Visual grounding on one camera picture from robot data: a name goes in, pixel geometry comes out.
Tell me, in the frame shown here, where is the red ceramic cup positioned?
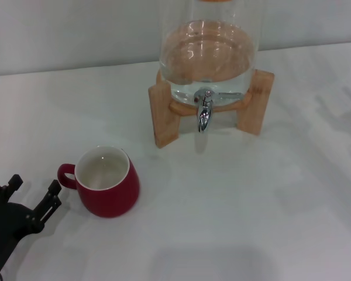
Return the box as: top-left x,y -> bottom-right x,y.
57,145 -> 140,218

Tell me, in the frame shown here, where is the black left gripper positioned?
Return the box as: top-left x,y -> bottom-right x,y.
0,174 -> 62,281

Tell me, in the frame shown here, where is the chrome faucet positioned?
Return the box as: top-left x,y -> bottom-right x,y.
192,87 -> 243,134

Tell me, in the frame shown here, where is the glass water dispenser jar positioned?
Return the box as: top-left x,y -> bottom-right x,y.
159,0 -> 264,105

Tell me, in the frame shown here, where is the wooden dispenser stand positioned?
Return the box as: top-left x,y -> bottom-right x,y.
147,68 -> 275,149

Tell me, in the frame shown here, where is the white patterned tablecloth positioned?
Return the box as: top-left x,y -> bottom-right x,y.
0,40 -> 351,281

